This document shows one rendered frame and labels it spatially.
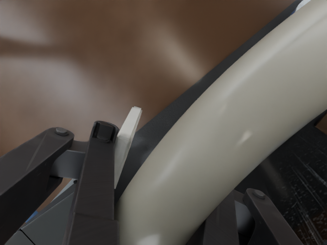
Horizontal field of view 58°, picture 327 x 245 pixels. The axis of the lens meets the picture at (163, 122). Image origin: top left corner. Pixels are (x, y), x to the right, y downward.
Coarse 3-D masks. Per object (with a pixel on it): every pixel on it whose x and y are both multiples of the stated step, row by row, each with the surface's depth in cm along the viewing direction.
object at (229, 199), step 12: (228, 204) 12; (216, 216) 11; (228, 216) 11; (204, 228) 10; (216, 228) 10; (228, 228) 10; (192, 240) 12; (204, 240) 9; (216, 240) 9; (228, 240) 10
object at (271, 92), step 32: (320, 0) 8; (288, 32) 8; (320, 32) 8; (256, 64) 9; (288, 64) 8; (320, 64) 8; (224, 96) 9; (256, 96) 8; (288, 96) 8; (320, 96) 8; (192, 128) 9; (224, 128) 9; (256, 128) 8; (288, 128) 9; (160, 160) 10; (192, 160) 9; (224, 160) 9; (256, 160) 9; (128, 192) 10; (160, 192) 9; (192, 192) 9; (224, 192) 9; (128, 224) 10; (160, 224) 10; (192, 224) 10
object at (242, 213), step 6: (234, 192) 15; (240, 192) 15; (234, 198) 14; (240, 198) 14; (240, 204) 14; (240, 210) 14; (246, 210) 14; (240, 216) 14; (246, 216) 14; (252, 216) 14; (240, 222) 14; (246, 222) 14; (252, 222) 14; (240, 228) 14; (246, 228) 14; (252, 228) 14; (246, 234) 14; (252, 234) 14
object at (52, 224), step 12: (72, 180) 139; (60, 192) 141; (60, 204) 124; (48, 216) 115; (60, 216) 119; (24, 228) 103; (36, 228) 106; (48, 228) 110; (60, 228) 114; (12, 240) 96; (24, 240) 99; (36, 240) 103; (48, 240) 106; (60, 240) 110
